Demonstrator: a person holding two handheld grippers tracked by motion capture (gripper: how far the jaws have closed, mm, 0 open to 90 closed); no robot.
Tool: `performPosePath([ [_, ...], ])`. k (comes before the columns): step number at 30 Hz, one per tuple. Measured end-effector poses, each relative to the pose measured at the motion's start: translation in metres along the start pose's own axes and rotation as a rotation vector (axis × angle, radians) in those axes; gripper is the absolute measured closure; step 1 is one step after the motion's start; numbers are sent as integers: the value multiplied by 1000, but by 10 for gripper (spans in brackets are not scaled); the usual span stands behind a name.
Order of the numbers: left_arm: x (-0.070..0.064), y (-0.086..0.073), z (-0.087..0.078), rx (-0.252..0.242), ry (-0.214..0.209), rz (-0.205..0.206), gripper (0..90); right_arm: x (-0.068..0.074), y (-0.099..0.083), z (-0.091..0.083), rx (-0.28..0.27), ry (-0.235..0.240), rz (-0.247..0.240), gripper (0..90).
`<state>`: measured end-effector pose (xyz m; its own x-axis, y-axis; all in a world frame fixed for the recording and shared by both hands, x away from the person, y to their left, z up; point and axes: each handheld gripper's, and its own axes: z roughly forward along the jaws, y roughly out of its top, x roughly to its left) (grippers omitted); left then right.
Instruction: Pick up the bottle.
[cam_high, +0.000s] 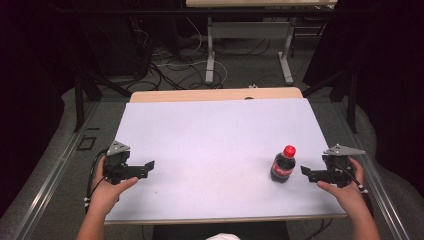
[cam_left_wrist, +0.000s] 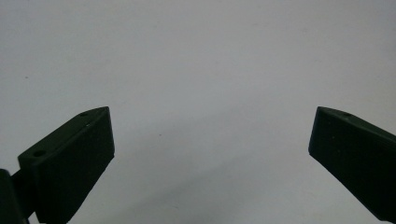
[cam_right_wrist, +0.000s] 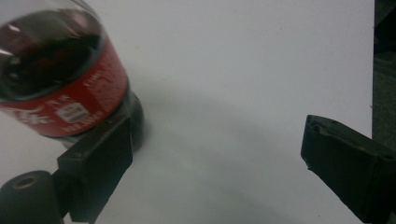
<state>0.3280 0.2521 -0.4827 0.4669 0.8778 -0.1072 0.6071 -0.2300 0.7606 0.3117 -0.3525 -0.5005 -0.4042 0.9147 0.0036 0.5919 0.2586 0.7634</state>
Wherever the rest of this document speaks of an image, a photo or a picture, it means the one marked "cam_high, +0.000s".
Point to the metal floor rail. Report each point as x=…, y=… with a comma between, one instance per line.
x=50, y=180
x=376, y=180

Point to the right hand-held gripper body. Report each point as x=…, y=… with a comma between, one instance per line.
x=338, y=168

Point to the black metal stand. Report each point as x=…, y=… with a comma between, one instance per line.
x=80, y=100
x=351, y=100

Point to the cola bottle with red label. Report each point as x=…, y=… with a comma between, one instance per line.
x=282, y=168

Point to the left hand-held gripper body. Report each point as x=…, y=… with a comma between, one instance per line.
x=116, y=165

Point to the dark curtain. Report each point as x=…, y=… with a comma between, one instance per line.
x=393, y=83
x=23, y=83

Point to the dark equipment cabinet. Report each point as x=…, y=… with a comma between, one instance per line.
x=113, y=46

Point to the person's dark pants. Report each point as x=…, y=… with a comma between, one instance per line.
x=186, y=231

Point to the black horizontal bar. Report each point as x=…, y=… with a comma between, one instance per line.
x=166, y=11

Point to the person's right hand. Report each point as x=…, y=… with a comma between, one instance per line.
x=353, y=196

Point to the person's left hand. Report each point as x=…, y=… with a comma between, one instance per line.
x=103, y=195

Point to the person's white garment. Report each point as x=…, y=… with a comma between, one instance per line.
x=223, y=237

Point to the wooden table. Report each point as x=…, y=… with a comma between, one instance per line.
x=200, y=95

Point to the white-framed desk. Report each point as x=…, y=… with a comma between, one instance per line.
x=250, y=30

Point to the white table mat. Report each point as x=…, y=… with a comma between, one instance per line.
x=216, y=140

